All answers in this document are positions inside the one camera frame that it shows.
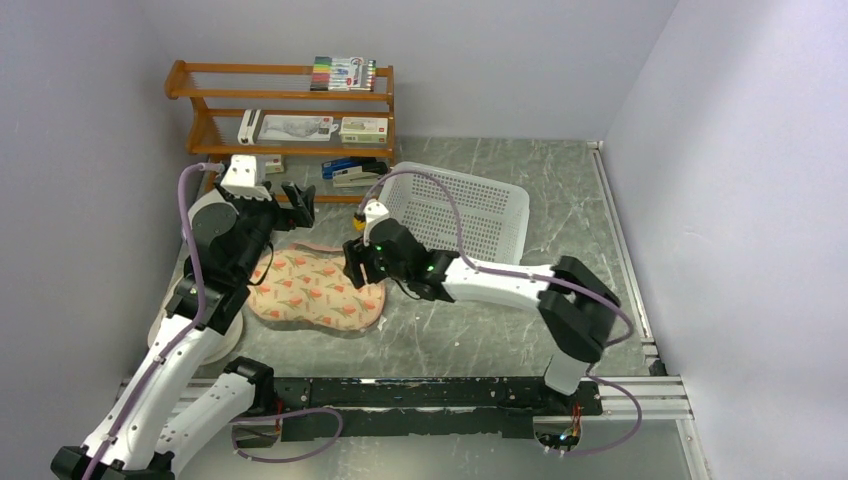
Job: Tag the coloured marker pen set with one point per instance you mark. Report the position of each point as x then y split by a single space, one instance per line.
343 74

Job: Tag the white flat packaged item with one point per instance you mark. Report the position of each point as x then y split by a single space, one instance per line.
300 128

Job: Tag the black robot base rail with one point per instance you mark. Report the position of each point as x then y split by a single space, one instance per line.
308 409

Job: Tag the floral pink mesh laundry bag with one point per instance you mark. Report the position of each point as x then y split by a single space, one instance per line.
304 283

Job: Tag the blue stapler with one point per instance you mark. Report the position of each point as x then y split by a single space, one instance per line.
367 164

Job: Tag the green white small box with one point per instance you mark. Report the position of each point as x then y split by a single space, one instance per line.
364 130

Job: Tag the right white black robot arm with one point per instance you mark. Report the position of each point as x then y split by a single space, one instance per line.
577 308

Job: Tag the small yellow block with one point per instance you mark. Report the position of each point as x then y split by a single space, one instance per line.
359 223

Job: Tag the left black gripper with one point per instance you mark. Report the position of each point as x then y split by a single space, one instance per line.
299 213

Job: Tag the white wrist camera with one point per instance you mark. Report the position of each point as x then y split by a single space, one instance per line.
245 178
374 212

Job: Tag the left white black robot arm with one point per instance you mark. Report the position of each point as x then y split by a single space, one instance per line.
139 438

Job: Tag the white box under shelf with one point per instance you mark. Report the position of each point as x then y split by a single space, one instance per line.
273 163

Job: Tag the grey black stapler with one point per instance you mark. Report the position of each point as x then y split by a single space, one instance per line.
359 176

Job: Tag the wooden three-tier shelf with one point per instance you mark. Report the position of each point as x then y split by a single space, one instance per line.
287 113

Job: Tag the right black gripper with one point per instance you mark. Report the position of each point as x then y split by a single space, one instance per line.
359 252

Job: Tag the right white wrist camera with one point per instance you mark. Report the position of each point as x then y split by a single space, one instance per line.
374 212

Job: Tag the white perforated plastic basket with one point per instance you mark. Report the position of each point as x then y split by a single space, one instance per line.
441 206

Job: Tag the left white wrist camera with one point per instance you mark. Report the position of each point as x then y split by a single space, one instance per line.
245 178

